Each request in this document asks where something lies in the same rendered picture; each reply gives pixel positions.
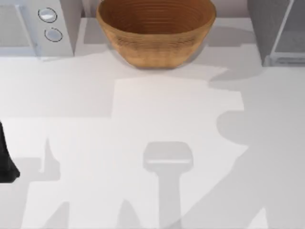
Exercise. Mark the pale microwave oven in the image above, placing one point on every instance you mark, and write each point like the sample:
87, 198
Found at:
28, 28

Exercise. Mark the brown woven basket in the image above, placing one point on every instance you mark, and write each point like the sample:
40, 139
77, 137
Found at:
156, 33

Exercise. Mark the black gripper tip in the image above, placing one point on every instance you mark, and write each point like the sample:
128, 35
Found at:
6, 164

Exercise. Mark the microwave knob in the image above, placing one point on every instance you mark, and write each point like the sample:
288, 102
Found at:
47, 14
53, 34

